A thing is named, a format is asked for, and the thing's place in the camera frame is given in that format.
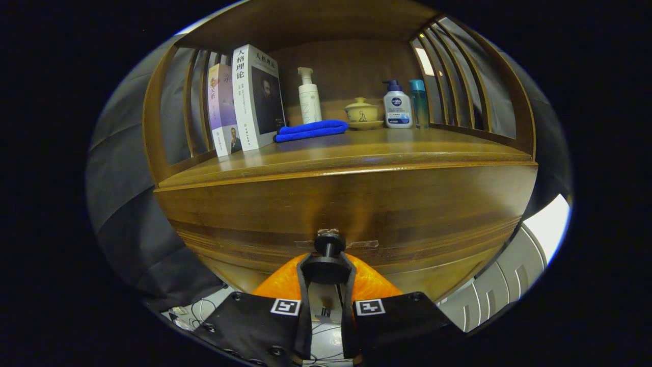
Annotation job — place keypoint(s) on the yellow lidded teacup with saucer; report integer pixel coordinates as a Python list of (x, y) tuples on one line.
[(362, 112)]

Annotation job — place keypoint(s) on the black drawer knob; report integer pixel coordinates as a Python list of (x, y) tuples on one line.
[(328, 270)]

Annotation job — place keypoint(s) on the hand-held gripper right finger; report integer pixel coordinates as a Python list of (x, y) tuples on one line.
[(348, 326)]

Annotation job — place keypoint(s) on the white box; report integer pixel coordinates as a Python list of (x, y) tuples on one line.
[(509, 275)]

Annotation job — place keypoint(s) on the brown wooden cabinet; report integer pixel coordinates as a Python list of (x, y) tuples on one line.
[(346, 61)]

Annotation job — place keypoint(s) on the brown wooden drawer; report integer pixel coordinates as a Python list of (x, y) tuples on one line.
[(407, 214)]

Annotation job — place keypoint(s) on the purple book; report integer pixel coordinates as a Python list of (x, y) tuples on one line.
[(221, 107)]

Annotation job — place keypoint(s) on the white pump bottle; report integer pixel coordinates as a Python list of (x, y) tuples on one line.
[(309, 104)]

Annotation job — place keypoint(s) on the teal bottle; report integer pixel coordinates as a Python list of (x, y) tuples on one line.
[(419, 104)]

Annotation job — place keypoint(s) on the white lotion bottle blue cap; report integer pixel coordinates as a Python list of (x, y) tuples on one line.
[(397, 109)]

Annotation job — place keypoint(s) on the blue folded cloth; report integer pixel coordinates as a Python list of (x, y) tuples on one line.
[(310, 131)]

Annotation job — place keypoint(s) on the thick white book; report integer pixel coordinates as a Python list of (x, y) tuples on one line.
[(254, 102)]

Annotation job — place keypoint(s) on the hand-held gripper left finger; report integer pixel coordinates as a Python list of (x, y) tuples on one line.
[(304, 318)]

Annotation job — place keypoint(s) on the brown wooden countertop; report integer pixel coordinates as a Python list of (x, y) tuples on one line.
[(356, 148)]

